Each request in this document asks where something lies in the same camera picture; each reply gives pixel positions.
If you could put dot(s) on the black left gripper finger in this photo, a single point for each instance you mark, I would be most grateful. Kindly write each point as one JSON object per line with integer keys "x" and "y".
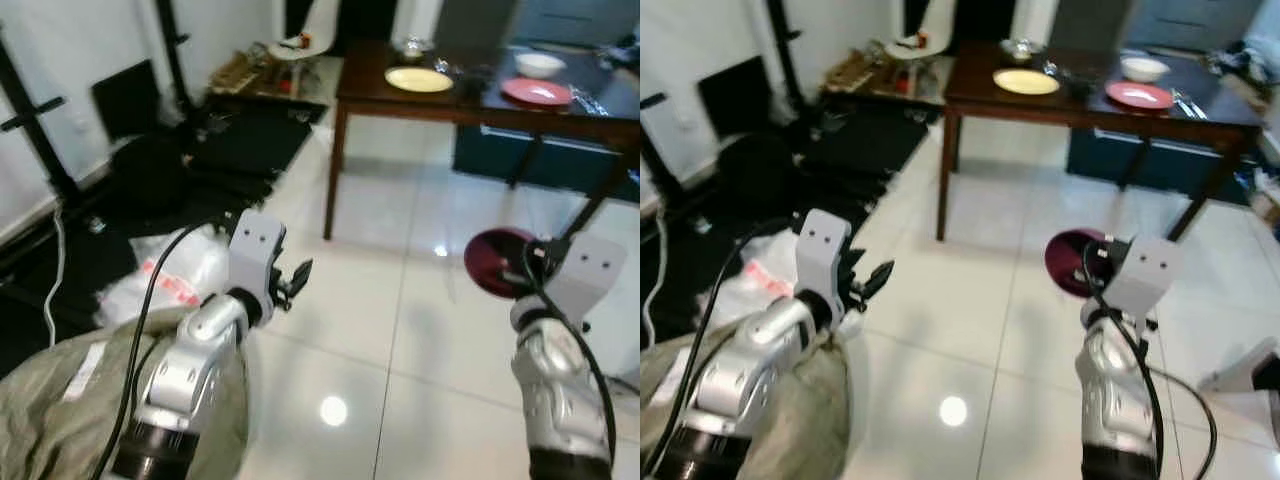
{"x": 293, "y": 284}
{"x": 868, "y": 286}
{"x": 305, "y": 268}
{"x": 882, "y": 270}

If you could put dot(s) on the maroon bowl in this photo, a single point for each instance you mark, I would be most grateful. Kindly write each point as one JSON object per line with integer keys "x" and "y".
{"x": 495, "y": 260}
{"x": 1065, "y": 260}

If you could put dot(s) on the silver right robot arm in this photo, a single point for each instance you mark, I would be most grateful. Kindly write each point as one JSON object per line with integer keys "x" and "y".
{"x": 1120, "y": 390}
{"x": 555, "y": 390}

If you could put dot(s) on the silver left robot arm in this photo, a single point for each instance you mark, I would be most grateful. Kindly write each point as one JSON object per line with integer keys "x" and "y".
{"x": 190, "y": 370}
{"x": 760, "y": 370}

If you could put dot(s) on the white plastic bag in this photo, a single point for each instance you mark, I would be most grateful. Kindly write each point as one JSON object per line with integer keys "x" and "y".
{"x": 175, "y": 270}
{"x": 770, "y": 280}

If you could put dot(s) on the dark blue cabinet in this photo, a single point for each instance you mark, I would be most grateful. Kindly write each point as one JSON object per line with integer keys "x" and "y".
{"x": 560, "y": 160}
{"x": 1150, "y": 160}

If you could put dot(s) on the black floor mat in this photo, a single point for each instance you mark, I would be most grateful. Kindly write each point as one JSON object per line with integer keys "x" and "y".
{"x": 870, "y": 140}
{"x": 250, "y": 140}

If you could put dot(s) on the black bag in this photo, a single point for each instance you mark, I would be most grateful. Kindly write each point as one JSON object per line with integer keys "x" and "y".
{"x": 760, "y": 175}
{"x": 150, "y": 180}

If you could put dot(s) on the dark wooden table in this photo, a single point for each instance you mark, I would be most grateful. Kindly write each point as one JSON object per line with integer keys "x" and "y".
{"x": 1090, "y": 115}
{"x": 480, "y": 110}

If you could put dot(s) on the grey-green woven sack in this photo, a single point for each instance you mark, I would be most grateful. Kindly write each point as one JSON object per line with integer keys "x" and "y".
{"x": 790, "y": 420}
{"x": 60, "y": 400}

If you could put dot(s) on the silver fork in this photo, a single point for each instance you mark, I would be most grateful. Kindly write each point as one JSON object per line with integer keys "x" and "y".
{"x": 588, "y": 100}
{"x": 1190, "y": 103}

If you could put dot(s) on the red plate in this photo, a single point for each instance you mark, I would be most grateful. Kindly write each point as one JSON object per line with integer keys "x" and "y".
{"x": 1140, "y": 95}
{"x": 535, "y": 92}

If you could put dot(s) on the dark cup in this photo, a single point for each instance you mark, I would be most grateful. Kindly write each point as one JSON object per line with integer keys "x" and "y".
{"x": 475, "y": 78}
{"x": 1080, "y": 82}

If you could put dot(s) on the white plastic object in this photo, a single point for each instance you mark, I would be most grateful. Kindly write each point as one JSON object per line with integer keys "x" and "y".
{"x": 1245, "y": 385}

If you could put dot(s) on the yellow plate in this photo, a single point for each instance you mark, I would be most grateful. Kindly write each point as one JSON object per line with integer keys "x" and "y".
{"x": 1026, "y": 82}
{"x": 418, "y": 79}

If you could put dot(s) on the white bowl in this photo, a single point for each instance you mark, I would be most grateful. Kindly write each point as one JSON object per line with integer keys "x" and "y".
{"x": 540, "y": 64}
{"x": 1145, "y": 68}

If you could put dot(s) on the wooden crate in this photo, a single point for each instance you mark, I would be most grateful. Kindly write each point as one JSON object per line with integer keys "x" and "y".
{"x": 250, "y": 75}
{"x": 860, "y": 72}

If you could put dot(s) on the small round white table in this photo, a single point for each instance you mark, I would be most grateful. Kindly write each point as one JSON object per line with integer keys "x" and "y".
{"x": 300, "y": 47}
{"x": 915, "y": 45}

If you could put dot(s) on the black square panel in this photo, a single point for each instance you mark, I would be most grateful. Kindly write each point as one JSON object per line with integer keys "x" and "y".
{"x": 735, "y": 95}
{"x": 125, "y": 100}

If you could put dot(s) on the clear glass bowl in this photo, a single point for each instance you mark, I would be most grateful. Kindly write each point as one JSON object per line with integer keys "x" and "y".
{"x": 1020, "y": 48}
{"x": 412, "y": 47}

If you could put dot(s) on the black metal pole stand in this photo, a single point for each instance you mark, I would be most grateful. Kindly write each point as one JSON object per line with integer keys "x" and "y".
{"x": 790, "y": 40}
{"x": 30, "y": 120}
{"x": 172, "y": 40}

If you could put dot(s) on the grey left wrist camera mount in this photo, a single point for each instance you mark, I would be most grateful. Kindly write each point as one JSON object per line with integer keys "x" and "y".
{"x": 255, "y": 250}
{"x": 825, "y": 250}

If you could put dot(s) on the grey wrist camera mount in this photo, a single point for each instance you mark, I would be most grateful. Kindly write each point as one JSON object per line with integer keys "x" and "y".
{"x": 825, "y": 250}
{"x": 255, "y": 250}
{"x": 1150, "y": 275}
{"x": 590, "y": 270}

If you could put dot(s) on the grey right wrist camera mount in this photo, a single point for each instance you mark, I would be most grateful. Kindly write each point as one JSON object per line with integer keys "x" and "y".
{"x": 1150, "y": 275}
{"x": 590, "y": 270}

